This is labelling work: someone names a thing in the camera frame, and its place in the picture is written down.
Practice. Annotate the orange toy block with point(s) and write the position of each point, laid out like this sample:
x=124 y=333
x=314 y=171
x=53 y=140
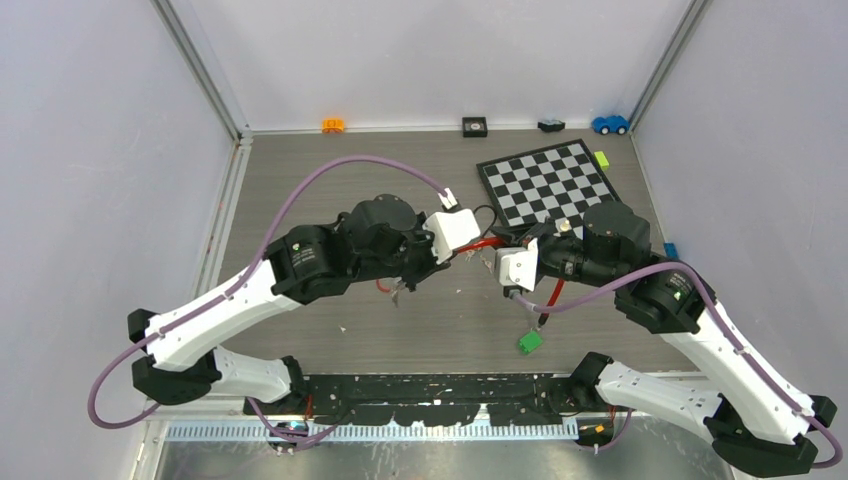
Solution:
x=333 y=125

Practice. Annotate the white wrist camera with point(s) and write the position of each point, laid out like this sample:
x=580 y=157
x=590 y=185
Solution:
x=452 y=228
x=517 y=266

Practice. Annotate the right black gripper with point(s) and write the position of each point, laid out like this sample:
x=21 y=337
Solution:
x=521 y=233

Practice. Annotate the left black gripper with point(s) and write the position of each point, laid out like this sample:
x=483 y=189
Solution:
x=429 y=265

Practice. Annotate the red hose lock keys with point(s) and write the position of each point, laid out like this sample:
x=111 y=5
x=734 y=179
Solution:
x=395 y=291

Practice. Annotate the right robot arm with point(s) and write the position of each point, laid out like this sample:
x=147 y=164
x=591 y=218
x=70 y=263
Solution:
x=753 y=418

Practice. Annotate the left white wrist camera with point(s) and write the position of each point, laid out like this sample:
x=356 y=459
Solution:
x=452 y=228

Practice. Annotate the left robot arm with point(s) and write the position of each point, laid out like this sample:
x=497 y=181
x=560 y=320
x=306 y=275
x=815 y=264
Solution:
x=378 y=239

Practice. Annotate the small black box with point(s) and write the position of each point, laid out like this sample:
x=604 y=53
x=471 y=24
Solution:
x=474 y=127

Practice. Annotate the lime green block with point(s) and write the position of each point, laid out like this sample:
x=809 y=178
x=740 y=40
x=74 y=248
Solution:
x=602 y=160

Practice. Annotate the aluminium front rail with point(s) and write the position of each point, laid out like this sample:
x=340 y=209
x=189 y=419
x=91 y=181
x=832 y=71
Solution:
x=597 y=386

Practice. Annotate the black white chessboard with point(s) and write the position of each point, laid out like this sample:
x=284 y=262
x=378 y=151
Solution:
x=558 y=182

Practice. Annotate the small black toy car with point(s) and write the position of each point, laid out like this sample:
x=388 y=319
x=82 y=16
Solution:
x=550 y=125

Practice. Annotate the blue toy brick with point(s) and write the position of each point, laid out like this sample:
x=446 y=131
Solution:
x=670 y=251

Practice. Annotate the green toy brick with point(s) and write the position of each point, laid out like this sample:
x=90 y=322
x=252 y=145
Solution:
x=529 y=342

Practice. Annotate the blue toy car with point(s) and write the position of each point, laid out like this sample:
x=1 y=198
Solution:
x=605 y=125

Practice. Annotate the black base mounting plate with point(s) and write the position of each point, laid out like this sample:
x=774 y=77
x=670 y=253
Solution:
x=525 y=399

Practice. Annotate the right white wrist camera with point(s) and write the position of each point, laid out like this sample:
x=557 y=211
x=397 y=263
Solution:
x=517 y=266

